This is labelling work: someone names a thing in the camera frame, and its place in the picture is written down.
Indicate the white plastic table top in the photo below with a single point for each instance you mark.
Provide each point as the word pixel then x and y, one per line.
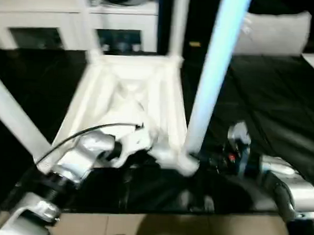
pixel 117 68

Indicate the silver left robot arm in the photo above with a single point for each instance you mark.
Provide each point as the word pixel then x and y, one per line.
pixel 73 160

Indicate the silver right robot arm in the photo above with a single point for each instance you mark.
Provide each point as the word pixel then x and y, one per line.
pixel 300 188

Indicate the black work mat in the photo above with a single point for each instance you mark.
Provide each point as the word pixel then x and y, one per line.
pixel 265 102

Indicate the small white cup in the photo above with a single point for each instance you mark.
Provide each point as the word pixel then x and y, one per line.
pixel 135 47

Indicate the light grey pillow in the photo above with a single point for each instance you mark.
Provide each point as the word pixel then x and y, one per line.
pixel 277 34

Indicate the black sofa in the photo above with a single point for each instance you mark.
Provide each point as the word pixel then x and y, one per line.
pixel 199 19

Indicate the white cabinet with glass doors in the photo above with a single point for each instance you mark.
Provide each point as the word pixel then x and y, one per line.
pixel 46 14

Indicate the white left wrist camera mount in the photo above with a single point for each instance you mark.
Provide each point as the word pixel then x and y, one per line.
pixel 134 140

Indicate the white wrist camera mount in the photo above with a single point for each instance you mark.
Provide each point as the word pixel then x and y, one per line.
pixel 240 132
pixel 134 140

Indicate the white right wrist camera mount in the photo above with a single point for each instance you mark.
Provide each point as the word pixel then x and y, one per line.
pixel 240 132

